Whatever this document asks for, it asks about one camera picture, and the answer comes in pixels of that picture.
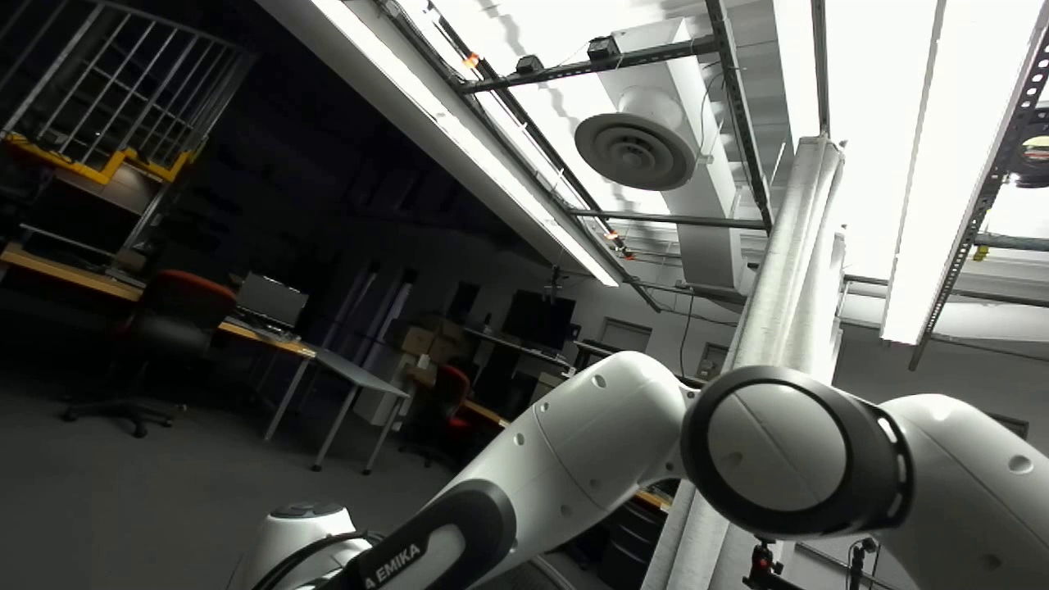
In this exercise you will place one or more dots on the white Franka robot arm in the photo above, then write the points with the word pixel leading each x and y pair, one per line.
pixel 591 438

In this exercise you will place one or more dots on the small red chair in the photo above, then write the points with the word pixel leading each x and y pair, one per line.
pixel 455 398

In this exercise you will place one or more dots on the red black office chair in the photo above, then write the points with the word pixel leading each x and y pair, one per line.
pixel 176 316

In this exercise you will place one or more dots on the black background monitor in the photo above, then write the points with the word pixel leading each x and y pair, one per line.
pixel 540 319

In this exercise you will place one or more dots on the long ceiling light strip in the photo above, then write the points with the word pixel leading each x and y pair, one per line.
pixel 469 133

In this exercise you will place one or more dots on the round ceiling vent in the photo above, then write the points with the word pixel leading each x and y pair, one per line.
pixel 635 152

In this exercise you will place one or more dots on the grey folding table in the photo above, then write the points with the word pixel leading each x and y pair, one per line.
pixel 340 372

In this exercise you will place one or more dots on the grey boxy monitor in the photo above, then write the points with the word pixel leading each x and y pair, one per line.
pixel 269 298

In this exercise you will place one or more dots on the white pillar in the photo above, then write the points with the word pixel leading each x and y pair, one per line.
pixel 788 262

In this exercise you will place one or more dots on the yellow-edged workbench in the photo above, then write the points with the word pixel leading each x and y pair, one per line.
pixel 67 262

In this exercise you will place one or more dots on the white window grid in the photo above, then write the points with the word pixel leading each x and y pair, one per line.
pixel 120 77

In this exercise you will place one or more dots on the metal ceiling rack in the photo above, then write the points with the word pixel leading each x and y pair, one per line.
pixel 995 166

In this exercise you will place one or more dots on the black ceiling rail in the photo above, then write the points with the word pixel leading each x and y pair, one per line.
pixel 591 61

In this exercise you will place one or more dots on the black camera on stand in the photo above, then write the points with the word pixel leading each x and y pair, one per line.
pixel 765 569

